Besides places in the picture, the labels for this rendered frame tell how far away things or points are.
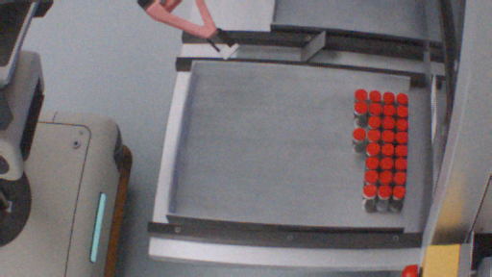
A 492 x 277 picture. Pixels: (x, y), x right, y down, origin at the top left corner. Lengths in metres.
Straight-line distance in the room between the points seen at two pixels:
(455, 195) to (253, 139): 0.44
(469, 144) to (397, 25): 0.59
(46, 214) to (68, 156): 0.17
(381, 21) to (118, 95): 1.19
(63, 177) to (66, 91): 0.54
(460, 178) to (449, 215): 0.10
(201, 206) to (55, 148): 0.89
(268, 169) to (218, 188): 0.08
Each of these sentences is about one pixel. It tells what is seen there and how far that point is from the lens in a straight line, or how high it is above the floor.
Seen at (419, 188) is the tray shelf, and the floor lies 0.88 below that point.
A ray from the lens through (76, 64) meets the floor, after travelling 2.63.
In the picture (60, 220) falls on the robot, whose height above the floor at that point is 0.28.
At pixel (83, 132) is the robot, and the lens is 2.14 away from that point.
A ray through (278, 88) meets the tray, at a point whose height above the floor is 0.88.
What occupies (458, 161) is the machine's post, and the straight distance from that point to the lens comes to 0.95.
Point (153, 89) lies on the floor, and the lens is 2.51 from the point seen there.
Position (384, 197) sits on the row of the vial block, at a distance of 1.25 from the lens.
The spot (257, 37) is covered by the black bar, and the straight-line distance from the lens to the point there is 1.43.
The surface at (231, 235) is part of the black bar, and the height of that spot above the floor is 0.90.
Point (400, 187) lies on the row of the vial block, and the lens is 1.26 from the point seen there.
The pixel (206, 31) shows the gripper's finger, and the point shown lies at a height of 1.25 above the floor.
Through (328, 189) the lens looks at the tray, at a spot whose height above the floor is 0.88.
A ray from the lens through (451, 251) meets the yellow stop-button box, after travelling 1.11.
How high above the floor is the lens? 2.03
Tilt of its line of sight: 58 degrees down
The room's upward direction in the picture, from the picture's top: 8 degrees counter-clockwise
